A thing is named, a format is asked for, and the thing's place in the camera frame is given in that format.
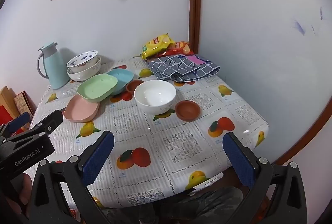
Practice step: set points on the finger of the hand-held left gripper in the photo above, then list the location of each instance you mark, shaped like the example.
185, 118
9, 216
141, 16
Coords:
49, 121
18, 121

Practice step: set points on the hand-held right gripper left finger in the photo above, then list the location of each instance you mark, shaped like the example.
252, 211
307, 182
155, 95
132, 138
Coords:
98, 155

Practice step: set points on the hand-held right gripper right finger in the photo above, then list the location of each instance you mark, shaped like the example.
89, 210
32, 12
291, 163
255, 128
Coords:
238, 159

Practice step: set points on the pink plastic plate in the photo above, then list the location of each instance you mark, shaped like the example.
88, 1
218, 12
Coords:
79, 110

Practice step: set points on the green plastic plate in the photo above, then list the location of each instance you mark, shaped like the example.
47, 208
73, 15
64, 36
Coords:
97, 88

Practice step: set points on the small brown clay dish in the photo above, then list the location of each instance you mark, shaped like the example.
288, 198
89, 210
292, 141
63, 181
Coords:
188, 110
134, 85

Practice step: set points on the blue plastic plate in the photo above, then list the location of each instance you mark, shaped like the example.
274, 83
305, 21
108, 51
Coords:
124, 78

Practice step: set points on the large white bowl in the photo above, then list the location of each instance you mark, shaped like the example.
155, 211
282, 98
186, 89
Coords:
154, 95

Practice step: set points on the person's left hand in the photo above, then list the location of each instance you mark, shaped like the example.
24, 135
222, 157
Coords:
26, 190

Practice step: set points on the patterned red box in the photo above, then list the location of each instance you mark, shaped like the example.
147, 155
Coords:
24, 104

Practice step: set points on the light wooden board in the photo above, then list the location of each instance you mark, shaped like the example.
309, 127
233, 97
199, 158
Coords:
6, 99

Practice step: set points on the light blue thermos jug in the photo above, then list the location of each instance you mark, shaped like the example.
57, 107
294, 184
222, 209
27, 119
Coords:
55, 68

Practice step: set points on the white bowl with scroll pattern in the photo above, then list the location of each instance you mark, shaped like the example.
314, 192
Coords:
85, 74

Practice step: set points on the fruit printed tablecloth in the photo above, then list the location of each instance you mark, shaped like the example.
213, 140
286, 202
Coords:
181, 141

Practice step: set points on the brown wooden baseboard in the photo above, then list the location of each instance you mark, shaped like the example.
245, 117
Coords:
306, 136

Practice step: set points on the colourful patterned bowl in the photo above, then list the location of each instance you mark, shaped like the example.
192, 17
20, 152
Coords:
83, 58

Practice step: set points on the grey checked cloth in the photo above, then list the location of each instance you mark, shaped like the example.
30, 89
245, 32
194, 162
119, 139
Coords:
181, 68

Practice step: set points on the yellow snack bag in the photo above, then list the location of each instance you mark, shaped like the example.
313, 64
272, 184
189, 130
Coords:
157, 45

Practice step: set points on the red snack bag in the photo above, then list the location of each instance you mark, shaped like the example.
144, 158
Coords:
179, 47

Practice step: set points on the brown wooden door frame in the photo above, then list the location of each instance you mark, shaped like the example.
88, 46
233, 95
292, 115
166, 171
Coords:
194, 6

